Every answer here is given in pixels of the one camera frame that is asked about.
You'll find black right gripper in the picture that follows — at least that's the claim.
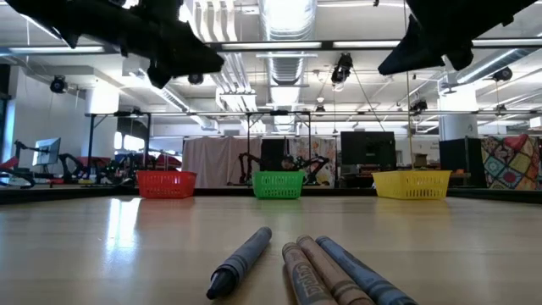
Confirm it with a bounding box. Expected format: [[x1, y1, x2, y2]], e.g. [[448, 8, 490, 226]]
[[377, 0, 510, 77]]

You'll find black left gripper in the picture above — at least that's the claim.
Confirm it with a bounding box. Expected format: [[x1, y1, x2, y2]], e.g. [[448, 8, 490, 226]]
[[120, 0, 226, 91]]

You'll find tan crayon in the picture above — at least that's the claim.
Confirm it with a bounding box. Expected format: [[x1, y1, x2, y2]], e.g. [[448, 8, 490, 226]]
[[296, 234, 377, 305]]

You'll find gray crayon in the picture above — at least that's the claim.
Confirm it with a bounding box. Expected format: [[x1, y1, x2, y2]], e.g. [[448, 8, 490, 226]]
[[281, 241, 339, 305]]

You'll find white round column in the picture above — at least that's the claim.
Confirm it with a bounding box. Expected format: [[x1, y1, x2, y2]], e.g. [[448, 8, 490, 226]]
[[438, 91, 479, 141]]

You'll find white curtain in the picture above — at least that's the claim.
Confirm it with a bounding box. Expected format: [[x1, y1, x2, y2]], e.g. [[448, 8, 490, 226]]
[[181, 136, 263, 189]]

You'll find large black monitor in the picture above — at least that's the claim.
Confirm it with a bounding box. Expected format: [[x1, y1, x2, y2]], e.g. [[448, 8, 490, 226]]
[[340, 130, 397, 167]]

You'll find black cabinet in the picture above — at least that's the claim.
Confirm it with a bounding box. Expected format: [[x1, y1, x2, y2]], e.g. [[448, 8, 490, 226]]
[[439, 137, 484, 188]]

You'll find red plastic basket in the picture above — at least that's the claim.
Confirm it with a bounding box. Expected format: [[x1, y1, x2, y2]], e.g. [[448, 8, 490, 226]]
[[135, 169, 198, 200]]

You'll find floral cloth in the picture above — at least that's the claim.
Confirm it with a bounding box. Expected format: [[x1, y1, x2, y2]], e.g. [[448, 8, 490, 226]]
[[289, 137, 338, 187]]

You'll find yellow plastic basket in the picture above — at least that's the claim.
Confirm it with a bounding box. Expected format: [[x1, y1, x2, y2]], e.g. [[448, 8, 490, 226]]
[[371, 169, 452, 201]]

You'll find green plastic basket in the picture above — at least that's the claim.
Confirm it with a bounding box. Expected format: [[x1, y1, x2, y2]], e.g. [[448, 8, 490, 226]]
[[252, 170, 306, 201]]

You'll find colourful patchwork quilt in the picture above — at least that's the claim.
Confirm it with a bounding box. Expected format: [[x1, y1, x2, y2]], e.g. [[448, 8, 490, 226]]
[[481, 134, 542, 191]]

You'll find lit computer monitor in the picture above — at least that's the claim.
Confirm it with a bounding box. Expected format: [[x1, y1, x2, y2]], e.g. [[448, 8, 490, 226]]
[[32, 136, 62, 167]]

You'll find thin hanging cord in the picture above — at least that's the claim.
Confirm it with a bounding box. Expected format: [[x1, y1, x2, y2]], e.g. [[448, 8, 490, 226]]
[[401, 0, 415, 171]]

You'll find black overhead camera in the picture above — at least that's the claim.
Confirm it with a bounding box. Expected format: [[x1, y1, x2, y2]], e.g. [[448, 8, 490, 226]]
[[329, 52, 355, 93]]

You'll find silver ventilation duct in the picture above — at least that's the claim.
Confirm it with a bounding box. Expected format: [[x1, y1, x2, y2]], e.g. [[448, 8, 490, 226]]
[[258, 0, 318, 132]]

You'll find black background rig frame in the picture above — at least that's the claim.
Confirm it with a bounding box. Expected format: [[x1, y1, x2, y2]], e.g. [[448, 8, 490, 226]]
[[84, 110, 312, 187]]

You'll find black aluminium rig frame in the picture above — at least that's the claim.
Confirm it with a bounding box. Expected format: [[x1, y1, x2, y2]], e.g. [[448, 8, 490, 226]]
[[0, 39, 542, 205]]

